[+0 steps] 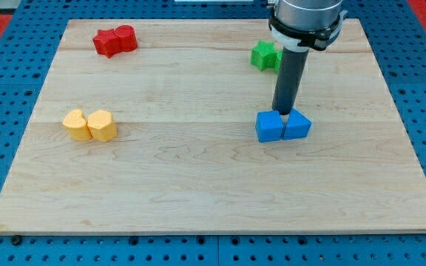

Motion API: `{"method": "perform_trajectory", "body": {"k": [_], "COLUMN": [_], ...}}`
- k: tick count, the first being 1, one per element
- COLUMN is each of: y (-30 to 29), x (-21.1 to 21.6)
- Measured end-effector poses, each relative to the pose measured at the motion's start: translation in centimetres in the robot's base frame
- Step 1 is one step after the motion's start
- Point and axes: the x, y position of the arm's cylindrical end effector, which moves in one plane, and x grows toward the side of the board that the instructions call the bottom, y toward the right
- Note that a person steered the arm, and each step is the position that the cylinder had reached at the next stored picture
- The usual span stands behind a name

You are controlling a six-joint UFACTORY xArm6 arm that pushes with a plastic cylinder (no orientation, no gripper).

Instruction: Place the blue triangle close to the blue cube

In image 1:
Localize blue triangle block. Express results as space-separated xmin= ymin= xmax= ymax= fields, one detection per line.
xmin=283 ymin=109 xmax=312 ymax=140

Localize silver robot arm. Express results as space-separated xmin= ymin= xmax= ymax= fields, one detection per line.
xmin=268 ymin=0 xmax=348 ymax=52

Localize blue cube block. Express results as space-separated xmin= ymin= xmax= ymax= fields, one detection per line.
xmin=255 ymin=111 xmax=284 ymax=143

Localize wooden board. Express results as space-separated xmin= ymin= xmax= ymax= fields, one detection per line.
xmin=0 ymin=19 xmax=426 ymax=236

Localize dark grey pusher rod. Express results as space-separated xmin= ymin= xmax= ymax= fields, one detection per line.
xmin=271 ymin=48 xmax=308 ymax=115

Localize green star block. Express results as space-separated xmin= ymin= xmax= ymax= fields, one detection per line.
xmin=250 ymin=40 xmax=277 ymax=71

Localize green block behind rod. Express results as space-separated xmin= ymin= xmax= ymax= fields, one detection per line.
xmin=274 ymin=50 xmax=283 ymax=74

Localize yellow hexagon block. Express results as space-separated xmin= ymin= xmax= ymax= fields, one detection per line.
xmin=87 ymin=109 xmax=118 ymax=142

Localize red cylinder block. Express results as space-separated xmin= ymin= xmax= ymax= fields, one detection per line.
xmin=115 ymin=25 xmax=138 ymax=52

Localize yellow heart block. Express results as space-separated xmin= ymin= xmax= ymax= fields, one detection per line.
xmin=62 ymin=109 xmax=92 ymax=141

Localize red star block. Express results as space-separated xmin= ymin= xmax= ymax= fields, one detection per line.
xmin=92 ymin=29 xmax=121 ymax=58

